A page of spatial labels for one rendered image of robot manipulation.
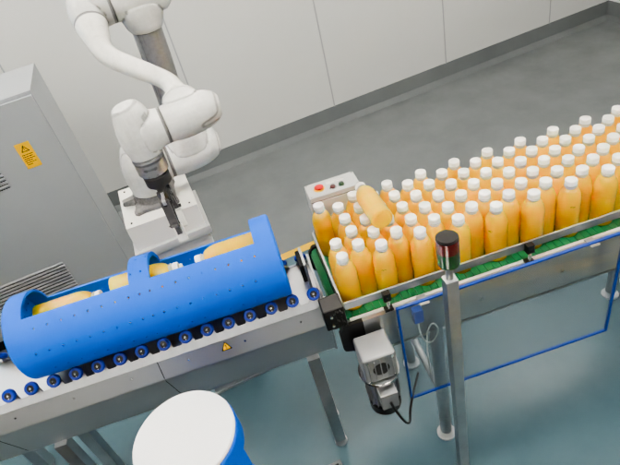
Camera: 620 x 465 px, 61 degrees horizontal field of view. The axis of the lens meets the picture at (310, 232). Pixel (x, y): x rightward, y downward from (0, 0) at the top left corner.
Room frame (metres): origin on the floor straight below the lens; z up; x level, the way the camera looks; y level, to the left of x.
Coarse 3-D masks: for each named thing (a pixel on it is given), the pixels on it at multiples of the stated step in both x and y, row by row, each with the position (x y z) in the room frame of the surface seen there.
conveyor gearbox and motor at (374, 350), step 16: (368, 336) 1.13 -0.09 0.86; (384, 336) 1.12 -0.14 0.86; (368, 352) 1.07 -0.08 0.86; (384, 352) 1.05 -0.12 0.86; (368, 368) 1.04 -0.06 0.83; (384, 368) 1.04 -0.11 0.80; (368, 384) 1.05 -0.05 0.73; (384, 384) 1.03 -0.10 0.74; (384, 400) 1.00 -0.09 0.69; (400, 400) 1.07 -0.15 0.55; (400, 416) 0.98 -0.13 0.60
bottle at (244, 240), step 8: (248, 232) 1.39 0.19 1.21; (232, 240) 1.37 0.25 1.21; (240, 240) 1.37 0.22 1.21; (248, 240) 1.36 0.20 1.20; (208, 248) 1.37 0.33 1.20; (216, 248) 1.36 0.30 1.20; (224, 248) 1.35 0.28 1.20; (232, 248) 1.35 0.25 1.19; (200, 256) 1.36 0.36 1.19; (208, 256) 1.35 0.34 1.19
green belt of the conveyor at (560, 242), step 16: (608, 224) 1.29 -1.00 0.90; (560, 240) 1.28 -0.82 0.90; (576, 240) 1.26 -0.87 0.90; (320, 256) 1.54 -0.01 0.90; (512, 256) 1.27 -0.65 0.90; (320, 272) 1.46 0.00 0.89; (480, 272) 1.24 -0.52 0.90; (416, 288) 1.25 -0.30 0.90; (432, 288) 1.23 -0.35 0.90; (368, 304) 1.23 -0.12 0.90; (384, 304) 1.21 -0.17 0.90
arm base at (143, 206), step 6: (174, 192) 1.91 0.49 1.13; (126, 198) 1.91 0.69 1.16; (132, 198) 1.90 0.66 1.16; (138, 198) 1.86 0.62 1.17; (144, 198) 1.85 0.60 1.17; (150, 198) 1.85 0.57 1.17; (156, 198) 1.85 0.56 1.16; (126, 204) 1.90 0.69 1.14; (132, 204) 1.90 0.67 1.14; (138, 204) 1.87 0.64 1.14; (144, 204) 1.85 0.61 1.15; (150, 204) 1.85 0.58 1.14; (156, 204) 1.85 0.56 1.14; (138, 210) 1.84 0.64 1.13; (144, 210) 1.83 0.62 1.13; (150, 210) 1.84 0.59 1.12
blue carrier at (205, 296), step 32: (256, 224) 1.38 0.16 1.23; (192, 256) 1.50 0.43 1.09; (224, 256) 1.30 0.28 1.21; (256, 256) 1.28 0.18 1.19; (96, 288) 1.47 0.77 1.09; (128, 288) 1.27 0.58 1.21; (160, 288) 1.26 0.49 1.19; (192, 288) 1.24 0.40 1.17; (224, 288) 1.24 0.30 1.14; (256, 288) 1.24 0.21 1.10; (288, 288) 1.25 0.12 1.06; (32, 320) 1.25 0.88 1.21; (64, 320) 1.23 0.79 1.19; (96, 320) 1.22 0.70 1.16; (128, 320) 1.21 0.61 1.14; (160, 320) 1.21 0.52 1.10; (192, 320) 1.22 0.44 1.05; (32, 352) 1.19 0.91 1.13; (64, 352) 1.19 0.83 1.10; (96, 352) 1.20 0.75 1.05
